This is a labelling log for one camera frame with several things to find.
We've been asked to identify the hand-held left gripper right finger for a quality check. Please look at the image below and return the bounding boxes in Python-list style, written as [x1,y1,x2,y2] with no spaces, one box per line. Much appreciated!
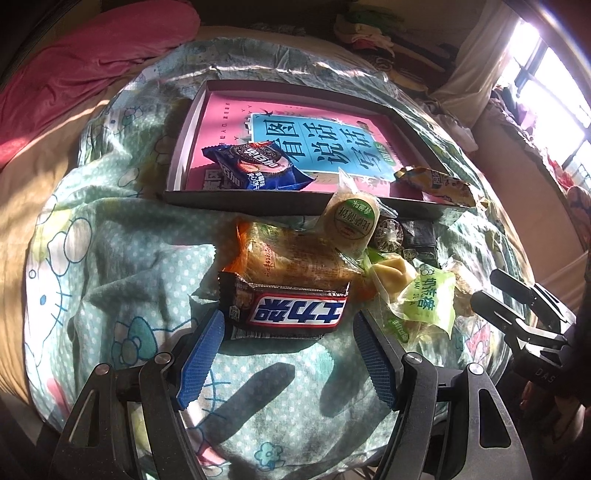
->
[353,308,532,480]

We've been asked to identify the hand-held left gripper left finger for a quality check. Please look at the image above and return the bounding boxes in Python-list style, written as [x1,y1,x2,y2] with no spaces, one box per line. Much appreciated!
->
[55,308,227,480]

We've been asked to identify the bed with beige sheet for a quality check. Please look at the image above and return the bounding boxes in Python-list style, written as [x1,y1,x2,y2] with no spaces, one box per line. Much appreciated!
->
[0,23,352,480]

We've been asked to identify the blue cookie packet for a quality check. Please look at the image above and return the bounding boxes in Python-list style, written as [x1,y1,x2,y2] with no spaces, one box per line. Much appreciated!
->
[202,141,319,192]

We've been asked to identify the shallow cardboard box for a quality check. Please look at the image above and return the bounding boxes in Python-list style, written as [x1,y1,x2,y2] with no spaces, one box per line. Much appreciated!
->
[161,79,469,227]

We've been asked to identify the person's right hand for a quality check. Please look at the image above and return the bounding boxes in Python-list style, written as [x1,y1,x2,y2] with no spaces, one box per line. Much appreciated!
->
[518,383,591,462]

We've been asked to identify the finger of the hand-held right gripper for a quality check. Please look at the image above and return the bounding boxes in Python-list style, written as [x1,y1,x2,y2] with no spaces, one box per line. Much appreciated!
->
[490,269,575,319]
[470,291,570,354]

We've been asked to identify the pile of clothes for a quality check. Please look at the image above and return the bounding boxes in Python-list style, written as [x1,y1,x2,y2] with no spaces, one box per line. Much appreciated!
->
[332,9,462,88]

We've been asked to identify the orange bread packet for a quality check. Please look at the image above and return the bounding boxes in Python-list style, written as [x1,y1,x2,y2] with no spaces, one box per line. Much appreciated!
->
[226,220,365,296]

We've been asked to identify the window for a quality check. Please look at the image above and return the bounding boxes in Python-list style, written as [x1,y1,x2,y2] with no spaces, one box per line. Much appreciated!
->
[499,9,591,185]

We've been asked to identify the colourful cloth heap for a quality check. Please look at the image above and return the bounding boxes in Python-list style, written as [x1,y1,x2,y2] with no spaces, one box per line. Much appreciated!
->
[489,85,591,227]

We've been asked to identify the pink and blue book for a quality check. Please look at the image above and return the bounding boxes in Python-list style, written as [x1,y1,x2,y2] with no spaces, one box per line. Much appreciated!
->
[185,90,430,204]

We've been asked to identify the clear packet yellow pastry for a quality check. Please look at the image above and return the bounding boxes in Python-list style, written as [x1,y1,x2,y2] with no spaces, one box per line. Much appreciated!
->
[365,251,419,296]

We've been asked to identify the beige curtain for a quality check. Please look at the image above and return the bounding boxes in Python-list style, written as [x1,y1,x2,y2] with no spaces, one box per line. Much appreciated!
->
[429,0,522,125]

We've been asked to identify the round pastry packet green label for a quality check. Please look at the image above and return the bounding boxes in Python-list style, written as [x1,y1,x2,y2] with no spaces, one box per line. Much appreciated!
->
[316,168,398,264]

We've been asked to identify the yellow snack packet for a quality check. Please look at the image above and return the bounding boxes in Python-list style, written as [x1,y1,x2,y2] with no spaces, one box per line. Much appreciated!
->
[392,165,476,208]

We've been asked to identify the green snack packet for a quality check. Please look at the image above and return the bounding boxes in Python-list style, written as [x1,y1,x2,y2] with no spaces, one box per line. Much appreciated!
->
[388,263,458,337]

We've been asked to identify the round foil-wrapped snack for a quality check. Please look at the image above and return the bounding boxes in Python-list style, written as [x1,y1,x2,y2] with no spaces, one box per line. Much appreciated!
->
[372,217,407,250]

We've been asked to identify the pink quilt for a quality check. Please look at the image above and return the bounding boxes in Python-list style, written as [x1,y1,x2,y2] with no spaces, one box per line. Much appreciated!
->
[0,0,201,171]

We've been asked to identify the small black packet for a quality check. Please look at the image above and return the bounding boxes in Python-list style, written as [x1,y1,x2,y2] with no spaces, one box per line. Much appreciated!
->
[402,220,439,264]

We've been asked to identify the brown chocolate bar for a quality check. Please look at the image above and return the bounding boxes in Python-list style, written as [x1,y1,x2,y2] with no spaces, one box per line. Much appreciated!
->
[217,270,352,341]

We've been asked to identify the clear packet brown cookie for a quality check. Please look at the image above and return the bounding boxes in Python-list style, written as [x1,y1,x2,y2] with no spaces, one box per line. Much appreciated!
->
[450,261,478,319]

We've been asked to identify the cartoon printed blanket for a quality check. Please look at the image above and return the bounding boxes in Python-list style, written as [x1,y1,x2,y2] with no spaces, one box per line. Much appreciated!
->
[25,37,527,480]

